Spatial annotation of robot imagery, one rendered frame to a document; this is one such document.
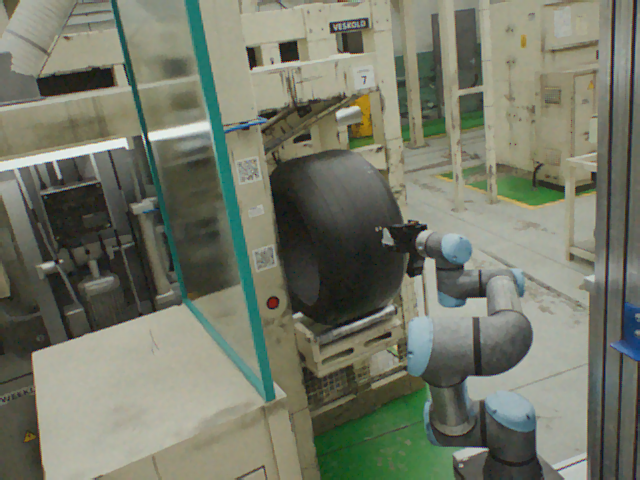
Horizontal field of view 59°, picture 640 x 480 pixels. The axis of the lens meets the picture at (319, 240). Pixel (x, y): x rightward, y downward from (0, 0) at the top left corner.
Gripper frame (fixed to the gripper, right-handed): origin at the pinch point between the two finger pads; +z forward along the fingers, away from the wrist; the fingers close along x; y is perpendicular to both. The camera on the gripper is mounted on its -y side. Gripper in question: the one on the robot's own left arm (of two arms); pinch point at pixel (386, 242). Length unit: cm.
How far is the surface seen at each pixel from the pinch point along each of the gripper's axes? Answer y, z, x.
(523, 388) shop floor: -117, 60, -104
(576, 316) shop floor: -114, 92, -186
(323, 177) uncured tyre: 22.8, 13.4, 10.1
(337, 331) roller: -30.3, 19.7, 13.4
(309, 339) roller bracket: -27.5, 15.9, 25.6
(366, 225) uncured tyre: 6.4, 2.8, 4.2
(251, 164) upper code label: 31.6, 19.4, 30.3
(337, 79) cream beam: 53, 43, -18
